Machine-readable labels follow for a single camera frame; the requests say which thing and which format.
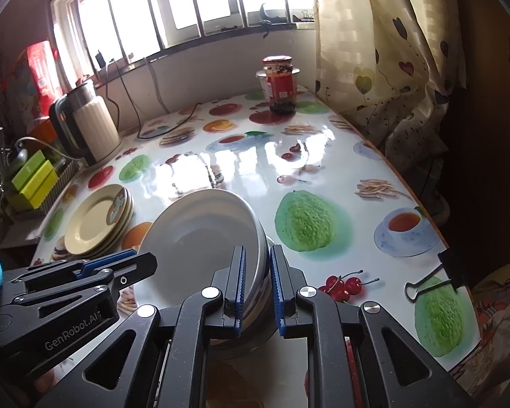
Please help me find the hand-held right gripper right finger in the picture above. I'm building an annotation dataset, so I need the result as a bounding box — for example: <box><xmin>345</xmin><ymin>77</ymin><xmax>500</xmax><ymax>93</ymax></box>
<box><xmin>270</xmin><ymin>243</ymin><xmax>479</xmax><ymax>408</ymax></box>

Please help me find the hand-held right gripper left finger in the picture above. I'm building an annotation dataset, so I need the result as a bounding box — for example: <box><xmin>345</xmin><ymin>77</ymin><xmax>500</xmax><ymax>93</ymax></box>
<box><xmin>34</xmin><ymin>245</ymin><xmax>247</xmax><ymax>408</ymax></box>

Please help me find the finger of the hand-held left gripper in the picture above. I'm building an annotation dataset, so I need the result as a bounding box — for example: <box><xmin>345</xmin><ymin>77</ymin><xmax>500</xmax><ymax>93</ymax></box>
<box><xmin>74</xmin><ymin>252</ymin><xmax>159</xmax><ymax>302</ymax></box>
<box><xmin>23</xmin><ymin>250</ymin><xmax>139</xmax><ymax>284</ymax></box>

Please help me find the beige plate with brown patch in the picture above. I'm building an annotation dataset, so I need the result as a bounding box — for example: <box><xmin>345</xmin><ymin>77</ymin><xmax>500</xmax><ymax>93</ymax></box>
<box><xmin>65</xmin><ymin>184</ymin><xmax>127</xmax><ymax>256</ymax></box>

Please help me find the large white bowl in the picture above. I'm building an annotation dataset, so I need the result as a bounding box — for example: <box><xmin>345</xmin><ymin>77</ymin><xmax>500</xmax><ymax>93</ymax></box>
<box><xmin>138</xmin><ymin>189</ymin><xmax>268</xmax><ymax>307</ymax></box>

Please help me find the striped storage basket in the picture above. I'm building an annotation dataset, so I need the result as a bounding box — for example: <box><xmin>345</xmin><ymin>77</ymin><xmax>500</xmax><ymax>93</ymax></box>
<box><xmin>6</xmin><ymin>159</ymin><xmax>79</xmax><ymax>222</ymax></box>

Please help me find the lime green box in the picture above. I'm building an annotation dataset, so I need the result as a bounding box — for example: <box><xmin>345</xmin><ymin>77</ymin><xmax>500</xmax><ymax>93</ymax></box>
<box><xmin>19</xmin><ymin>159</ymin><xmax>60</xmax><ymax>211</ymax></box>

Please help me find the fruit print tablecloth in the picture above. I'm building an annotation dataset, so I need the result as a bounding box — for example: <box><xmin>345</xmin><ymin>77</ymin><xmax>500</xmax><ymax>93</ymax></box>
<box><xmin>28</xmin><ymin>87</ymin><xmax>483</xmax><ymax>408</ymax></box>

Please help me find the cream electric kettle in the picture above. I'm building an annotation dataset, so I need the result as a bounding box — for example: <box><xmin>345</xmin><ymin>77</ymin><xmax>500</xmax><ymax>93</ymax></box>
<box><xmin>49</xmin><ymin>81</ymin><xmax>124</xmax><ymax>167</ymax></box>

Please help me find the dark grey round container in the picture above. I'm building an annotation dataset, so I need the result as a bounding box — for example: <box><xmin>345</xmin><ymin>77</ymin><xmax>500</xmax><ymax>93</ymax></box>
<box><xmin>4</xmin><ymin>136</ymin><xmax>64</xmax><ymax>169</ymax></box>

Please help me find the large black binder clip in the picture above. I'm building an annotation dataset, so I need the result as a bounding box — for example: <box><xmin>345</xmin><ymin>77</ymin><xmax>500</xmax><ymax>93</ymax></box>
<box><xmin>404</xmin><ymin>246</ymin><xmax>468</xmax><ymax>303</ymax></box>

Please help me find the red cardboard box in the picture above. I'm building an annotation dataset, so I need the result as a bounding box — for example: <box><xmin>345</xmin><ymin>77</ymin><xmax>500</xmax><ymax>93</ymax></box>
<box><xmin>25</xmin><ymin>40</ymin><xmax>62</xmax><ymax>117</ymax></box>

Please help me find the chili sauce glass jar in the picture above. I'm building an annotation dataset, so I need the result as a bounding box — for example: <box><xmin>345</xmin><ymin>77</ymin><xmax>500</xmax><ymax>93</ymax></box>
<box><xmin>262</xmin><ymin>55</ymin><xmax>297</xmax><ymax>115</ymax></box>

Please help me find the white plastic tub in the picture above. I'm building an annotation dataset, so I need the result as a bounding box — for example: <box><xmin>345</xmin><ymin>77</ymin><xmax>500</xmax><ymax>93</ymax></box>
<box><xmin>256</xmin><ymin>68</ymin><xmax>303</xmax><ymax>100</ymax></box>

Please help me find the floral blanket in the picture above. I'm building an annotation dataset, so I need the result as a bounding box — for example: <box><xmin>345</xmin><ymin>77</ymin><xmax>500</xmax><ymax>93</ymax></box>
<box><xmin>455</xmin><ymin>257</ymin><xmax>510</xmax><ymax>396</ymax></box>

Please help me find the heart print curtain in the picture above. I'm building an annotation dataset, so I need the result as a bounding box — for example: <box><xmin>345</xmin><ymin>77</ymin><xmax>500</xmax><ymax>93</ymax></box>
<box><xmin>312</xmin><ymin>0</ymin><xmax>468</xmax><ymax>175</ymax></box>

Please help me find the black windowsill ornament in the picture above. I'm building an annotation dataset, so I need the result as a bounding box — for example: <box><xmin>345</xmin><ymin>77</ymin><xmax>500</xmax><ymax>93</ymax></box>
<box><xmin>257</xmin><ymin>3</ymin><xmax>281</xmax><ymax>25</ymax></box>

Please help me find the barred window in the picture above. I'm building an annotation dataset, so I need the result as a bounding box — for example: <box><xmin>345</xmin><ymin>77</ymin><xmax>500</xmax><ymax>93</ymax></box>
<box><xmin>49</xmin><ymin>0</ymin><xmax>319</xmax><ymax>73</ymax></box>

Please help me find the black power cable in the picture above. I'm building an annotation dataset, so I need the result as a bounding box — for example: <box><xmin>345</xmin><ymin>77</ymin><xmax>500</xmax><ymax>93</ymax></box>
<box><xmin>104</xmin><ymin>57</ymin><xmax>203</xmax><ymax>139</ymax></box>

